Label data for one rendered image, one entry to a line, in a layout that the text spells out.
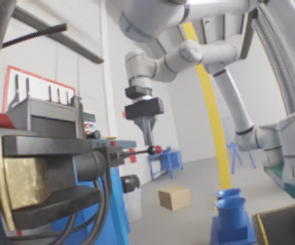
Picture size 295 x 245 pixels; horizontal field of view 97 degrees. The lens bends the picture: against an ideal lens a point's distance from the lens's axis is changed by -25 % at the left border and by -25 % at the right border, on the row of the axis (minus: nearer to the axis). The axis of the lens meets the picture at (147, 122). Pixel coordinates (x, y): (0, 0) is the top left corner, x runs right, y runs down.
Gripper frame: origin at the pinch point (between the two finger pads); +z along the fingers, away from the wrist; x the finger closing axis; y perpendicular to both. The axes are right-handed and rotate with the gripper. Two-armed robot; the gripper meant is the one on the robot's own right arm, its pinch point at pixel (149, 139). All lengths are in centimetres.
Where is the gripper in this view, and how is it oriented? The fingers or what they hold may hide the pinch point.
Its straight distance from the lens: 59.0
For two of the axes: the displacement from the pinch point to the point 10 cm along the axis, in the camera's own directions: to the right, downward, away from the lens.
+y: 3.7, 1.0, 9.2
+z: 1.6, 9.7, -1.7
